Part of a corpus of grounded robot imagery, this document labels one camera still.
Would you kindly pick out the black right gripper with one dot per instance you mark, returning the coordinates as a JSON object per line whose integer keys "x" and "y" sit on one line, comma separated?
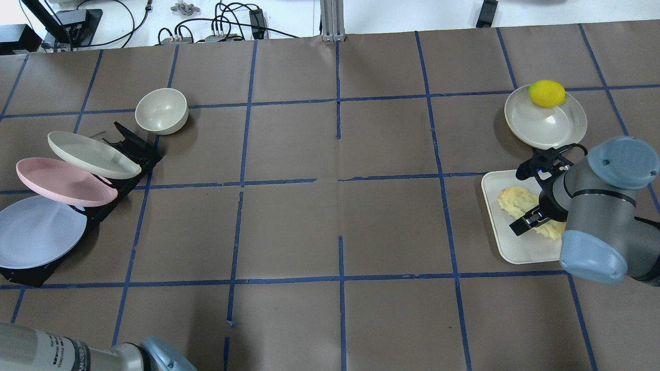
{"x": 550, "y": 204}

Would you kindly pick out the bread piece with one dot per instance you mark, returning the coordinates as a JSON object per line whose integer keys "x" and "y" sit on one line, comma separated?
{"x": 516, "y": 201}

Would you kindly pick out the blue plate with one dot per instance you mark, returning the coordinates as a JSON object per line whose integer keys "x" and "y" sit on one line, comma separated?
{"x": 36, "y": 231}

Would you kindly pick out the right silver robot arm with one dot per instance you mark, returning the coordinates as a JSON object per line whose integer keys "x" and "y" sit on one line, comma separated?
{"x": 603, "y": 241}

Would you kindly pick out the cream plate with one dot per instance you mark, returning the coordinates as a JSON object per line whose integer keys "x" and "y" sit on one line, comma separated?
{"x": 92, "y": 156}

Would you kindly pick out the pink plate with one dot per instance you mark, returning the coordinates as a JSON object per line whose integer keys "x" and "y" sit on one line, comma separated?
{"x": 60, "y": 181}

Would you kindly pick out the cream tray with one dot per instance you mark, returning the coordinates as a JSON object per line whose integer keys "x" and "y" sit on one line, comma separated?
{"x": 529, "y": 247}

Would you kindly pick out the cream oval dish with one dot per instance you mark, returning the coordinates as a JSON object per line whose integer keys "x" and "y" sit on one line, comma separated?
{"x": 543, "y": 128}

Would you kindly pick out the yellow lemon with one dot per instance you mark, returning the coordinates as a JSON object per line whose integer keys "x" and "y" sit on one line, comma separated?
{"x": 547, "y": 93}

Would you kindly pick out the black power adapter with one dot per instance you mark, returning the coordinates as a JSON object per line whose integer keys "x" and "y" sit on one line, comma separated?
{"x": 258, "y": 24}

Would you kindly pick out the cream bowl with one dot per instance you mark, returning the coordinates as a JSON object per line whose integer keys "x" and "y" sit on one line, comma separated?
{"x": 163, "y": 111}

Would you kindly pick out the black dish rack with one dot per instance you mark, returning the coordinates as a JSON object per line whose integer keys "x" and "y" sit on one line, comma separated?
{"x": 136, "y": 149}

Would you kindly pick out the black monitor stand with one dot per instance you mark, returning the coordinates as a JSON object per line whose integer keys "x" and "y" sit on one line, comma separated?
{"x": 75, "y": 28}

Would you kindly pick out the aluminium frame post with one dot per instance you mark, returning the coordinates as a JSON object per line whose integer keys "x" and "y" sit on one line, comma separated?
{"x": 332, "y": 21}

